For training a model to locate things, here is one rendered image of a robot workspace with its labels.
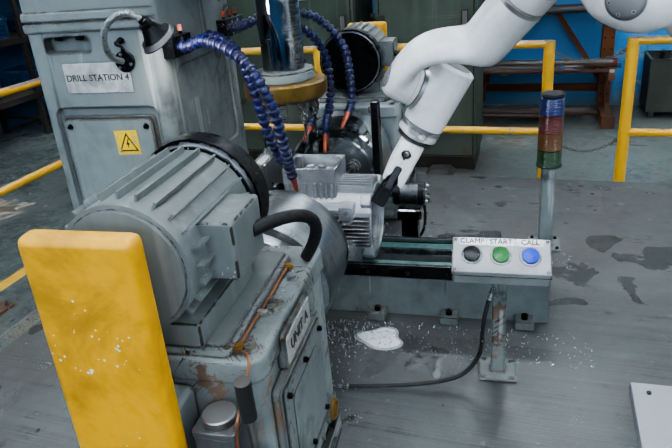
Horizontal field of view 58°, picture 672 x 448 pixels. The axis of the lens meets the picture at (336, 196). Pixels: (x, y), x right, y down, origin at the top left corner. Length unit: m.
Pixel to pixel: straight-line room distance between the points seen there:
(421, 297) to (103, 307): 0.88
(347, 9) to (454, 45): 3.37
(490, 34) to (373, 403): 0.69
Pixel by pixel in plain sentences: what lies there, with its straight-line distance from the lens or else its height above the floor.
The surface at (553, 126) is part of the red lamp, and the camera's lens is 1.59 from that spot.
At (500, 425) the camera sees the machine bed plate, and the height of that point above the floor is 0.80.
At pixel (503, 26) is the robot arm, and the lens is 1.06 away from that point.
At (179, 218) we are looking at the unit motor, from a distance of 0.70.
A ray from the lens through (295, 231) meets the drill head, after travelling 1.05.
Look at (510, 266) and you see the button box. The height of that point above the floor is 1.05.
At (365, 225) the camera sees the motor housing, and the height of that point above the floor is 1.03.
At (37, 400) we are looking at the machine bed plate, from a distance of 1.42.
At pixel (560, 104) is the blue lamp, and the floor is 1.19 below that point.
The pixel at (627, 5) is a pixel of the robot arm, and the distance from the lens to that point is 0.87.
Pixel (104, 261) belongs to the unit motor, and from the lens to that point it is 0.63.
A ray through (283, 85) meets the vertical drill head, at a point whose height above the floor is 1.33.
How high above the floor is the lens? 1.59
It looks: 22 degrees down
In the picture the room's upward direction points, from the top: 5 degrees counter-clockwise
